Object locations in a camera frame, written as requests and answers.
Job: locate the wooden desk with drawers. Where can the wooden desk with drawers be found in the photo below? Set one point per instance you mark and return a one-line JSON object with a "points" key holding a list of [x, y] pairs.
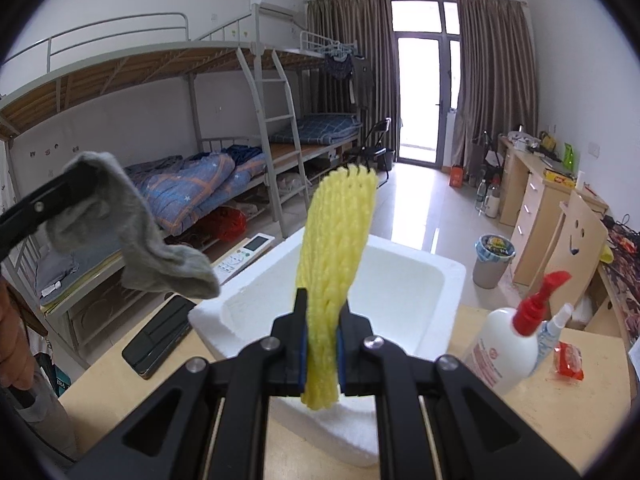
{"points": [[531, 205]]}

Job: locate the white air conditioner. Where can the white air conditioner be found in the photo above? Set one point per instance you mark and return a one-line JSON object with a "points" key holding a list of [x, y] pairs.
{"points": [[289, 7]]}

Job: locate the balcony glass door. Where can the balcony glass door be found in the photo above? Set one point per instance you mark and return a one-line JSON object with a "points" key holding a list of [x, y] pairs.
{"points": [[428, 45]]}

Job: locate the white remote control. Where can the white remote control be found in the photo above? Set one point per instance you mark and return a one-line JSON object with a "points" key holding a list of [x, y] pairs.
{"points": [[242, 256]]}

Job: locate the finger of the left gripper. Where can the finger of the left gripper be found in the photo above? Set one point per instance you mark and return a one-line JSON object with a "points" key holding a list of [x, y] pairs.
{"points": [[45, 203]]}

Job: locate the red snack packet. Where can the red snack packet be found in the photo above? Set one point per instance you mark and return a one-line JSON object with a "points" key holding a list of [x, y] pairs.
{"points": [[567, 362]]}

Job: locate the yellow foam net sleeve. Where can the yellow foam net sleeve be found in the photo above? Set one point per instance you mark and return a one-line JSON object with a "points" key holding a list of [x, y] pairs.
{"points": [[336, 231]]}

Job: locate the blue spray bottle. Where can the blue spray bottle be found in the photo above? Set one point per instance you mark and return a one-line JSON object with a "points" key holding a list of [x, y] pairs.
{"points": [[548, 336]]}

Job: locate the brown curtain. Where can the brown curtain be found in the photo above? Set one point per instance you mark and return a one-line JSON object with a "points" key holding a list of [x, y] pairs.
{"points": [[360, 74], [498, 87]]}

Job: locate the wooden smiley chair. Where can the wooden smiley chair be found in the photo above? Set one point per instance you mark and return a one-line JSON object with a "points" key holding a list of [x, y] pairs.
{"points": [[575, 247]]}

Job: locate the white styrofoam box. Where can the white styrofoam box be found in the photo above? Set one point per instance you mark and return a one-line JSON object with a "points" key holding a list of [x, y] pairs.
{"points": [[410, 297]]}

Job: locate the blue plaid quilt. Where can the blue plaid quilt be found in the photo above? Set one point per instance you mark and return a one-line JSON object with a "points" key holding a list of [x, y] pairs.
{"points": [[182, 190]]}

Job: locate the right brown curtain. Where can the right brown curtain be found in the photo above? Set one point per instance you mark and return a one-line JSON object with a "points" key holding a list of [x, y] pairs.
{"points": [[498, 87]]}

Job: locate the person's left hand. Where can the person's left hand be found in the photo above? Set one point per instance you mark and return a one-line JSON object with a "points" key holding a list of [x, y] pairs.
{"points": [[17, 364]]}

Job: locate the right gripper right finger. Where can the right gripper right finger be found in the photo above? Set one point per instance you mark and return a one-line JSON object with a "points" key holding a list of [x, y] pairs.
{"points": [[435, 418]]}

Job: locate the grey trash bin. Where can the grey trash bin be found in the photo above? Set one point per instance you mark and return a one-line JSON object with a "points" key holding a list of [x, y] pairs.
{"points": [[493, 255]]}

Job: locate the metal bunk bed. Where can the metal bunk bed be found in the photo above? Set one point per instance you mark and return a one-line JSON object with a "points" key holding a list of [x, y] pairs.
{"points": [[142, 88]]}

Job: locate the left brown curtain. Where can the left brown curtain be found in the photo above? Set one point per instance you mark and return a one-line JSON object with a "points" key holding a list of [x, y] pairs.
{"points": [[360, 74]]}

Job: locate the white lotion pump bottle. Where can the white lotion pump bottle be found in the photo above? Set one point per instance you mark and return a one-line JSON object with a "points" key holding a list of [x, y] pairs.
{"points": [[505, 350]]}

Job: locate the black folding chair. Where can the black folding chair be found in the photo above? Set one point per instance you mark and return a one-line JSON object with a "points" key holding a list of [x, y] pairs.
{"points": [[372, 148]]}

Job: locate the black smartphone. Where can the black smartphone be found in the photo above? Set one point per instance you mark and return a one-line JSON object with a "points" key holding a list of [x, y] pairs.
{"points": [[152, 345]]}

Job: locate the grey sock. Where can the grey sock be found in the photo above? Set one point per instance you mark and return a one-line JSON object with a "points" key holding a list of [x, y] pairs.
{"points": [[116, 209]]}

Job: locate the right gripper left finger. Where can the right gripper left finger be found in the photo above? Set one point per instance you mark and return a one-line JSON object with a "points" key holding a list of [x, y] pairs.
{"points": [[209, 419]]}

